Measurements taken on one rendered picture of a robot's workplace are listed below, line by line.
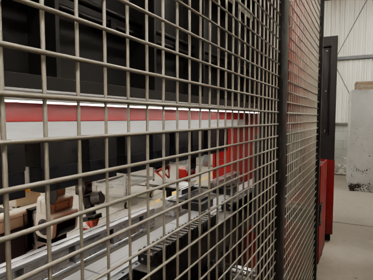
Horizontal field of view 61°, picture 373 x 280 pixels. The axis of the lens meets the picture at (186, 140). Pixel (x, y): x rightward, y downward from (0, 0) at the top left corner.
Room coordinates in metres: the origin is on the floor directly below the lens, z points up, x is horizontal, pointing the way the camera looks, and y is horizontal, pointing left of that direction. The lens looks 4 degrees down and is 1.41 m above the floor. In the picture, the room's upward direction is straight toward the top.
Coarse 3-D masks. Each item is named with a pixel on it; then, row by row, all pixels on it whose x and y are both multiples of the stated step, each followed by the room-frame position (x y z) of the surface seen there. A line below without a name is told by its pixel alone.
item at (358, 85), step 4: (356, 84) 6.41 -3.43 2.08; (360, 84) 6.76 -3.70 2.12; (364, 84) 6.34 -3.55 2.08; (368, 84) 6.31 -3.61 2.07; (372, 84) 6.28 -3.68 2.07; (356, 88) 6.39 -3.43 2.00; (360, 88) 6.02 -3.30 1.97; (364, 88) 6.34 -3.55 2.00; (368, 88) 6.31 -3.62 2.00; (372, 88) 6.28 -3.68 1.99
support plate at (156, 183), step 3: (156, 180) 2.07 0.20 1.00; (159, 180) 2.07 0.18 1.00; (162, 180) 2.07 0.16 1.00; (165, 180) 2.07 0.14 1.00; (168, 180) 2.07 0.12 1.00; (171, 180) 2.07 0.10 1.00; (174, 180) 2.07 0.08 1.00; (150, 183) 1.96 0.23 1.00; (153, 183) 1.96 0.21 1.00; (156, 183) 1.96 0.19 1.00; (159, 183) 1.96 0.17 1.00; (162, 183) 1.96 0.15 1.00; (168, 186) 1.89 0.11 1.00; (171, 186) 1.88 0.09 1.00; (174, 186) 1.88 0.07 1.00; (180, 186) 1.88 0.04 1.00; (183, 186) 1.88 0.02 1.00
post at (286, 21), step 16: (288, 0) 0.69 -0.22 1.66; (288, 16) 0.70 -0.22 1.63; (288, 32) 0.70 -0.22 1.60; (272, 48) 0.67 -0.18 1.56; (288, 48) 0.70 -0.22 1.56; (272, 64) 0.67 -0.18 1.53; (272, 80) 0.67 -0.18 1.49; (272, 96) 0.67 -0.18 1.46; (272, 208) 0.67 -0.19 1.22; (272, 224) 0.67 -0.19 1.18; (272, 240) 0.67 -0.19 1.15; (272, 272) 0.67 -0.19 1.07
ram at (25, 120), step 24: (24, 120) 0.94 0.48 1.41; (48, 120) 1.01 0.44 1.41; (72, 120) 1.09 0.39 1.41; (96, 120) 1.19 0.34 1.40; (120, 120) 1.31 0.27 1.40; (144, 120) 1.45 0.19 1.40; (168, 120) 1.62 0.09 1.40; (192, 120) 1.84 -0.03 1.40; (216, 120) 2.15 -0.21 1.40; (240, 120) 2.56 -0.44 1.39
